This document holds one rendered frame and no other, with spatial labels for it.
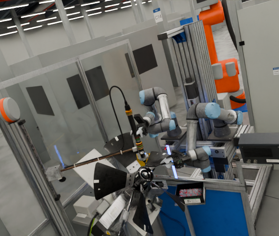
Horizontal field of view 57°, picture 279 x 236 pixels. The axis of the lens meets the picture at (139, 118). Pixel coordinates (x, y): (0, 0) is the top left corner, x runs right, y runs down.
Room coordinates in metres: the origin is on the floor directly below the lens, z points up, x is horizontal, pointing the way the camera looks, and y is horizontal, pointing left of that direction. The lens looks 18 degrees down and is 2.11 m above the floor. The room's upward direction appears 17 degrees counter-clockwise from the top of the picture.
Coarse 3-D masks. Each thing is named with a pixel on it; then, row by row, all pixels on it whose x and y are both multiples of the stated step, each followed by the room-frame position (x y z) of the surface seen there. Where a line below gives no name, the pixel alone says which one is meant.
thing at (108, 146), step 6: (114, 138) 1.73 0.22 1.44; (120, 138) 1.73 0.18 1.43; (126, 138) 1.73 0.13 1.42; (132, 138) 1.73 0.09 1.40; (108, 144) 1.71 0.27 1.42; (114, 144) 1.70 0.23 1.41; (120, 144) 1.70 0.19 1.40; (126, 144) 1.69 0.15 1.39; (132, 144) 1.69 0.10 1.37; (108, 150) 1.68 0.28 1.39; (114, 150) 1.68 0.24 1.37; (132, 150) 1.65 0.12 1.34; (114, 156) 1.65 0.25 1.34; (120, 156) 1.65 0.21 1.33; (126, 156) 1.63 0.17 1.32; (132, 156) 1.62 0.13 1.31; (120, 162) 1.63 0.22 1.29; (126, 162) 1.61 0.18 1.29
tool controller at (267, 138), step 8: (240, 136) 1.56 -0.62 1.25; (248, 136) 1.52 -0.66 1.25; (256, 136) 1.49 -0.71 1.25; (264, 136) 1.46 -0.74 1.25; (272, 136) 1.43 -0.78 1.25; (240, 144) 1.49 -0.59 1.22; (248, 144) 1.46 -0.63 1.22; (256, 144) 1.43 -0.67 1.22; (264, 144) 1.41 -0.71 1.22; (272, 144) 1.38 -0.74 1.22; (248, 152) 1.48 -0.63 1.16; (256, 152) 1.45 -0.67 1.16; (264, 152) 1.42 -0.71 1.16; (272, 152) 1.40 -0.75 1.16; (248, 160) 1.50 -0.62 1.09; (256, 160) 1.47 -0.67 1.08; (264, 160) 1.45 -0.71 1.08; (272, 160) 1.42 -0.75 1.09
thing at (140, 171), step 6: (144, 168) 1.54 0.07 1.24; (138, 174) 1.48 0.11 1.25; (144, 174) 1.49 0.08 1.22; (150, 174) 1.51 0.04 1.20; (138, 180) 1.47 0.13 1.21; (144, 180) 1.45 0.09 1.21; (150, 180) 1.46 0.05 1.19; (132, 186) 1.50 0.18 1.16; (138, 186) 1.50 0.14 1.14; (144, 186) 1.49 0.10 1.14
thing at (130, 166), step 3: (132, 162) 1.60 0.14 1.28; (135, 162) 1.60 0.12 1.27; (129, 165) 1.60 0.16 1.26; (132, 165) 1.59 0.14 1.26; (135, 165) 1.59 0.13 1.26; (138, 165) 1.58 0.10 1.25; (129, 168) 1.59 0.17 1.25; (132, 168) 1.58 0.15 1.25; (135, 168) 1.58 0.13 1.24; (138, 168) 1.57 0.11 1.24; (129, 171) 1.58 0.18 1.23; (132, 171) 1.57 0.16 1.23; (135, 171) 1.57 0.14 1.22
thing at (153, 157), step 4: (152, 152) 1.84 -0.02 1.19; (156, 152) 1.83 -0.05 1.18; (160, 152) 1.82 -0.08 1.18; (152, 156) 1.78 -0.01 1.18; (156, 156) 1.77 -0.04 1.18; (160, 156) 1.75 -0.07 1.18; (164, 156) 1.74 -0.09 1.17; (148, 160) 1.74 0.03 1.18; (152, 160) 1.72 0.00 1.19; (156, 160) 1.70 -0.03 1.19; (160, 160) 1.69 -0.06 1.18; (172, 160) 1.69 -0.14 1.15; (148, 164) 1.67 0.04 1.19; (152, 164) 1.65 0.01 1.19; (156, 164) 1.63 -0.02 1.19; (160, 164) 1.63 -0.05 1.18
